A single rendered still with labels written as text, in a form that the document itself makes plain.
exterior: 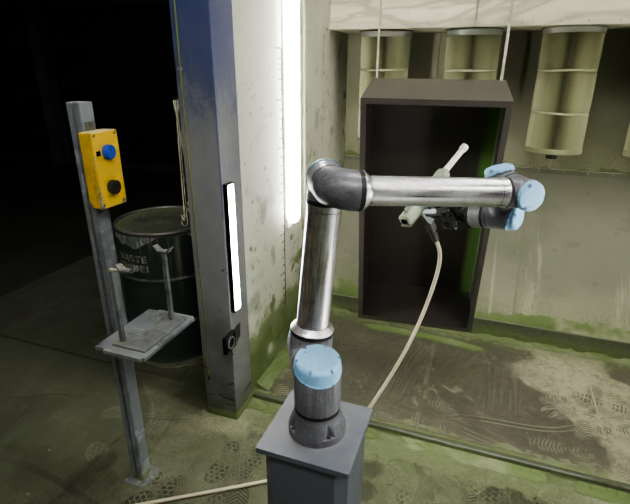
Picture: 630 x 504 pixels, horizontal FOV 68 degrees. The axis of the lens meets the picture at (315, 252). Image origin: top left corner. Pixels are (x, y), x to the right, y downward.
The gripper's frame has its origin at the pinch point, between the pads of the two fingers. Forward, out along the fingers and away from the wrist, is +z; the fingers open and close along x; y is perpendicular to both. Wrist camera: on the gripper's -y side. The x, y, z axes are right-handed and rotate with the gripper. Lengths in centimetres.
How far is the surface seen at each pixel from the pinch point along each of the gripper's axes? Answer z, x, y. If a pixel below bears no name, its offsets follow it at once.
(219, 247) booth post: 83, -42, -7
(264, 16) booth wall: 85, 46, -72
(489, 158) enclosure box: 9, 69, 28
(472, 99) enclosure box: -4.6, 46.2, -17.0
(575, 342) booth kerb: -8, 76, 177
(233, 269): 80, -44, 6
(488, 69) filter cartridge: 44, 153, 21
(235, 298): 83, -51, 19
